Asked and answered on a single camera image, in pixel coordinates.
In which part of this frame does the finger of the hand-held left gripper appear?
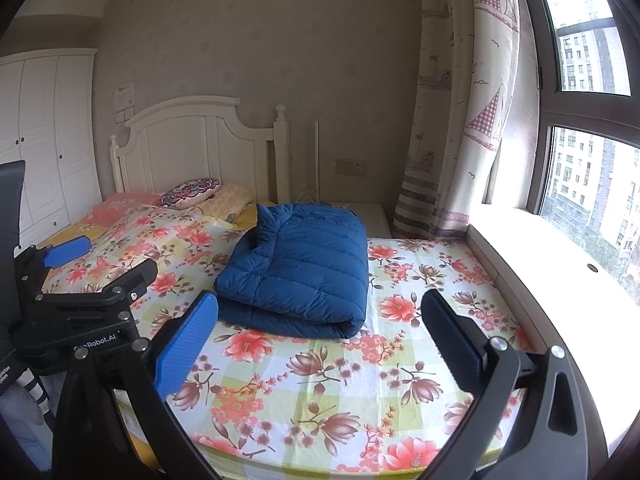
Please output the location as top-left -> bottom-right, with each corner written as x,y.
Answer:
14,235 -> 92,303
94,257 -> 159,312

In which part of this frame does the sailboat print curtain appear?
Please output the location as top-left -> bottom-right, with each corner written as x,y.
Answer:
392,0 -> 521,241

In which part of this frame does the beige windowsill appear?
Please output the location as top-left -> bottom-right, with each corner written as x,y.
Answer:
465,207 -> 640,461

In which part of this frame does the floral blanket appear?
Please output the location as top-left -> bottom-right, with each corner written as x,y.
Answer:
40,205 -> 536,471

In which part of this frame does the white wardrobe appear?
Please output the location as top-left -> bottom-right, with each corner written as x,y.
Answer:
0,49 -> 103,241

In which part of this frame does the paper wall notice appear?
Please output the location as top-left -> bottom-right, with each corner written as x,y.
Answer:
114,84 -> 137,123

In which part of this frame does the blue quilted jacket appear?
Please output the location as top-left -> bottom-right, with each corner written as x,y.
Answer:
214,202 -> 370,341

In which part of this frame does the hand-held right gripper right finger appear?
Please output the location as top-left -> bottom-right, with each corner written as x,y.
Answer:
421,288 -> 611,480

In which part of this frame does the yellow flower bed sheet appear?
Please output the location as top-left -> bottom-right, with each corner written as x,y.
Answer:
40,204 -> 261,473

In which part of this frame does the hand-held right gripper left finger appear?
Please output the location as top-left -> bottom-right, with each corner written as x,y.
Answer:
51,290 -> 222,480

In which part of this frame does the dark framed window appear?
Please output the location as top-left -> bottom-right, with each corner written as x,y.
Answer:
515,0 -> 640,306

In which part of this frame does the white bed headboard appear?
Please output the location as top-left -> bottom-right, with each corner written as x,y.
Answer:
109,96 -> 291,206

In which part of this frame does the white nightstand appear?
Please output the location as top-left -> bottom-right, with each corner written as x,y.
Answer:
327,201 -> 392,237

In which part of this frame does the cream pillow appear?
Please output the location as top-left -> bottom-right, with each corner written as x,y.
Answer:
200,183 -> 253,221

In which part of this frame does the pink pillow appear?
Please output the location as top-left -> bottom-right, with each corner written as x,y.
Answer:
87,191 -> 161,226

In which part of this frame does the mandala patterned pillow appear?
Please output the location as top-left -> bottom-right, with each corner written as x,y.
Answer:
159,177 -> 222,209

